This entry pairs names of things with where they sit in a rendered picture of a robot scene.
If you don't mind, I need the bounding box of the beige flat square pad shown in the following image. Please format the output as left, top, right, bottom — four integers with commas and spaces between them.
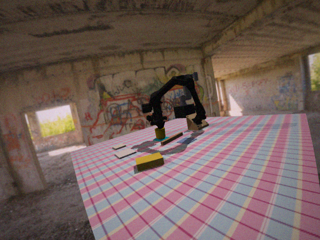
112, 143, 126, 150

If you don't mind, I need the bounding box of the brown flat bar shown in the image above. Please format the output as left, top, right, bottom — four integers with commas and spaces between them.
160, 132, 183, 146

